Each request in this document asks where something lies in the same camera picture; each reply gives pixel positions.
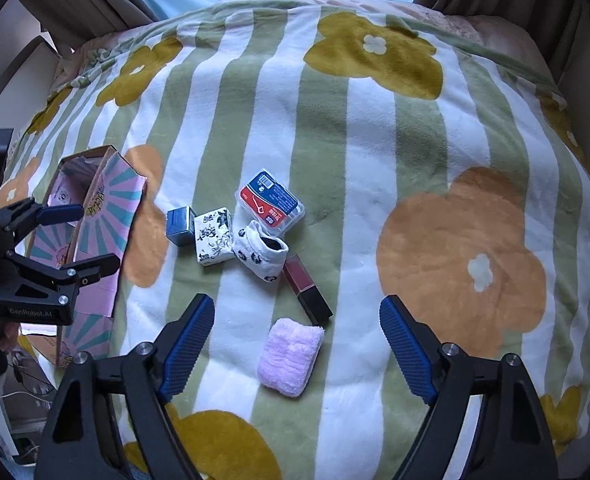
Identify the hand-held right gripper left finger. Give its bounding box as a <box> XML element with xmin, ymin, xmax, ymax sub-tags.
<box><xmin>34</xmin><ymin>293</ymin><xmax>217</xmax><ymax>480</ymax></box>

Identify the small blue box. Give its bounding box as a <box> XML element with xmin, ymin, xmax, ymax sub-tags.
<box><xmin>166</xmin><ymin>206</ymin><xmax>197</xmax><ymax>247</ymax></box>

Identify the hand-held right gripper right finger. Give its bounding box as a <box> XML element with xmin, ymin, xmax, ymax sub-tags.
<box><xmin>378</xmin><ymin>294</ymin><xmax>560</xmax><ymax>480</ymax></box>

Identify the white black-patterned small box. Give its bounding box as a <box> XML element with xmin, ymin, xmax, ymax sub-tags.
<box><xmin>194</xmin><ymin>207</ymin><xmax>236</xmax><ymax>267</ymax></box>

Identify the pink towel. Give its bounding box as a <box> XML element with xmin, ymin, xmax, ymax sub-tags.
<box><xmin>256</xmin><ymin>317</ymin><xmax>326</xmax><ymax>400</ymax></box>

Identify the dark red lipstick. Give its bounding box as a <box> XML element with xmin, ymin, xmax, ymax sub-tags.
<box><xmin>282</xmin><ymin>254</ymin><xmax>334</xmax><ymax>327</ymax></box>

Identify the clear plastic floss pick box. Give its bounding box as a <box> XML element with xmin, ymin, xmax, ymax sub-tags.
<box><xmin>239</xmin><ymin>167</ymin><xmax>307</xmax><ymax>233</ymax></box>

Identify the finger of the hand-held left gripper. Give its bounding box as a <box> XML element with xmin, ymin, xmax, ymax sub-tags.
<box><xmin>0</xmin><ymin>197</ymin><xmax>86</xmax><ymax>256</ymax></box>
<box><xmin>6</xmin><ymin>253</ymin><xmax>122</xmax><ymax>306</ymax></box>

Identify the pink printed cardboard box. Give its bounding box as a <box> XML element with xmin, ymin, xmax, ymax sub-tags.
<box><xmin>17</xmin><ymin>145</ymin><xmax>148</xmax><ymax>368</ymax></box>

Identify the striped floral blanket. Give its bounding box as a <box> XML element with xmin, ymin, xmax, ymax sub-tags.
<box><xmin>5</xmin><ymin>0</ymin><xmax>590</xmax><ymax>480</ymax></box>

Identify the white panda sock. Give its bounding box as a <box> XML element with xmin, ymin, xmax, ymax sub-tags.
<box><xmin>231</xmin><ymin>220</ymin><xmax>290</xmax><ymax>285</ymax></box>

